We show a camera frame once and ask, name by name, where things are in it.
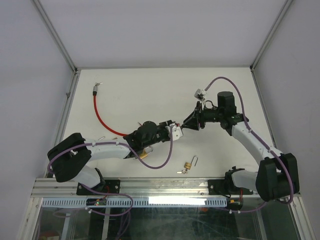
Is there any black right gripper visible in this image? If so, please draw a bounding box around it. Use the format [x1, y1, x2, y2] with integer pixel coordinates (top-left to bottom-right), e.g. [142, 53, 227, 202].
[181, 101, 223, 131]

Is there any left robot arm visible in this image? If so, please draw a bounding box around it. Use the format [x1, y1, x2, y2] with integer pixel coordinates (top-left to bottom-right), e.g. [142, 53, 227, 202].
[47, 120, 183, 195]

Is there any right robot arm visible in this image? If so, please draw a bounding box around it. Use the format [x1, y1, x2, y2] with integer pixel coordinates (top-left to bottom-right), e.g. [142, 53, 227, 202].
[182, 89, 300, 202]

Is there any medium brass padlock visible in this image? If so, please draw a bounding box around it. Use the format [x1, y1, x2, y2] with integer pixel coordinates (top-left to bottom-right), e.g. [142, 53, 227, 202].
[138, 146, 154, 159]

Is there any small brass long-shackle padlock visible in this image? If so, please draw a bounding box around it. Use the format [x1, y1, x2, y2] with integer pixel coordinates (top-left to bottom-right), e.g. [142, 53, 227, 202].
[176, 155, 199, 175]

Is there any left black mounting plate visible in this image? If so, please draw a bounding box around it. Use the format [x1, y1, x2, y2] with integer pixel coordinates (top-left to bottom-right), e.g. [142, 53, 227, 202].
[76, 178, 121, 196]

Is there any black mounting plate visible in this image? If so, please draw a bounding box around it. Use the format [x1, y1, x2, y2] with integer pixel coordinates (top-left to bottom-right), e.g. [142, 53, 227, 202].
[207, 179, 253, 196]
[76, 178, 121, 196]

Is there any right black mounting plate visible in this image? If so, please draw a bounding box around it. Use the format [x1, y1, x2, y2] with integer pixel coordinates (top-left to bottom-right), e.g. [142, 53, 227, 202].
[207, 179, 253, 196]

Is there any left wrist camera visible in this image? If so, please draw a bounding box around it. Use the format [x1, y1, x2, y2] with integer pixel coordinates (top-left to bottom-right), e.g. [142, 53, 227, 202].
[169, 122, 183, 141]

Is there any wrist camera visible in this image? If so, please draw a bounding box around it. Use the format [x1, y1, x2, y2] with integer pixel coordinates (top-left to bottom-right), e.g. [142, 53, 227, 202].
[169, 122, 183, 141]
[194, 89, 207, 102]

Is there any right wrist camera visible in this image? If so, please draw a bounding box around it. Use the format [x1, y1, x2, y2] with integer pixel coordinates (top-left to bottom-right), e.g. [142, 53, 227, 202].
[194, 89, 207, 102]

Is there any right aluminium frame post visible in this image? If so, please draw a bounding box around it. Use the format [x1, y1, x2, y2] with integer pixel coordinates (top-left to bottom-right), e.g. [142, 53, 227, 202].
[250, 0, 295, 72]

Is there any aluminium frame post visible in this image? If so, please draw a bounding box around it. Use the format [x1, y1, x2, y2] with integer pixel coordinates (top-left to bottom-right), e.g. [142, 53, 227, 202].
[250, 0, 295, 72]
[31, 0, 78, 74]

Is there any thick red cable lock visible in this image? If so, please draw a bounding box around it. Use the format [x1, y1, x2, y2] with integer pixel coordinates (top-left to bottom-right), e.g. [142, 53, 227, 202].
[92, 81, 131, 138]

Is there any white slotted cable duct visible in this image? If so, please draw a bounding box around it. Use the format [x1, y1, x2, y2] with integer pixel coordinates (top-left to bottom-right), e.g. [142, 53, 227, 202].
[42, 196, 227, 208]

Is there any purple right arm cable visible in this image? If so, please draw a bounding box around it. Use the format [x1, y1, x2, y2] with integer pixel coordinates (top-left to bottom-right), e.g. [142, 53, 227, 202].
[205, 76, 295, 205]

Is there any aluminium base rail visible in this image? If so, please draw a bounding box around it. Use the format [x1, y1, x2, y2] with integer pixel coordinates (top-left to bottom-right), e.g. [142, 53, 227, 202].
[31, 176, 303, 200]

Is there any left aluminium frame post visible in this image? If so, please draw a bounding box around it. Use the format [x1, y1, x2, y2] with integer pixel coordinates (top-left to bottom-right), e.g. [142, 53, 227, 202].
[31, 0, 78, 74]

